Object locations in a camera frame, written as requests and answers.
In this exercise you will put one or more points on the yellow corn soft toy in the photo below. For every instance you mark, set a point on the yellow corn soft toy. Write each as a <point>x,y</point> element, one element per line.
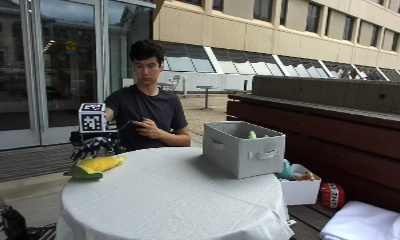
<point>95,165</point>

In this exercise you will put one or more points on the person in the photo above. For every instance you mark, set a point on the person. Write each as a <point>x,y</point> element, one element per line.
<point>147,96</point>

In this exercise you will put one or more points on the white marker cube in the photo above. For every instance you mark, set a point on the white marker cube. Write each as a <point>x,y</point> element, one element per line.
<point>93,118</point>

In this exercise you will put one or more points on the white tablecloth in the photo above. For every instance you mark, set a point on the white tablecloth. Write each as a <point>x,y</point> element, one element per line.
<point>174,196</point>

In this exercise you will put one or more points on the grey fabric storage bin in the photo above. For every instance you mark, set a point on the grey fabric storage bin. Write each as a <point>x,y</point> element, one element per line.
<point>243,148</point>

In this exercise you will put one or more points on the green soft toy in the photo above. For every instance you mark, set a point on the green soft toy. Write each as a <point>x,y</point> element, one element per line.
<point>253,135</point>

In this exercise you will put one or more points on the glass door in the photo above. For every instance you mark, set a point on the glass door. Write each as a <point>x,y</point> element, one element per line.
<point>54,66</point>

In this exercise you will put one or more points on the black metal chair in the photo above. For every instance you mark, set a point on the black metal chair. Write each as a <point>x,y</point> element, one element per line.
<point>9,220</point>

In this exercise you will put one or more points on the teal soft toy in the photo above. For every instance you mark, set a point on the teal soft toy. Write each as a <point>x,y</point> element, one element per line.
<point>286,169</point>

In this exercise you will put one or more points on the brown soft toy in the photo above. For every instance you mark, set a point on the brown soft toy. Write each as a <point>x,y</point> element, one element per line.
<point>307,176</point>

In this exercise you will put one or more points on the white box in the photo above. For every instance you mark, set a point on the white box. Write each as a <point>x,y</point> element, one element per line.
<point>301,188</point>

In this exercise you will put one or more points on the wooden bench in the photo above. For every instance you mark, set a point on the wooden bench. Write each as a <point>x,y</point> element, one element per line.
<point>334,140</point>

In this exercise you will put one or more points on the red block soft toy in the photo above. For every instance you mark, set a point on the red block soft toy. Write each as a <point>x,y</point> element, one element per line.
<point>332,195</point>

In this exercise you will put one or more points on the white cloth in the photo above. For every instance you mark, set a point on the white cloth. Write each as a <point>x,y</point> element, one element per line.
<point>368,221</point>

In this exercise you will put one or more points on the round pedestal table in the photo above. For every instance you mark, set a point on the round pedestal table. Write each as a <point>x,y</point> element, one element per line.
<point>207,96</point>

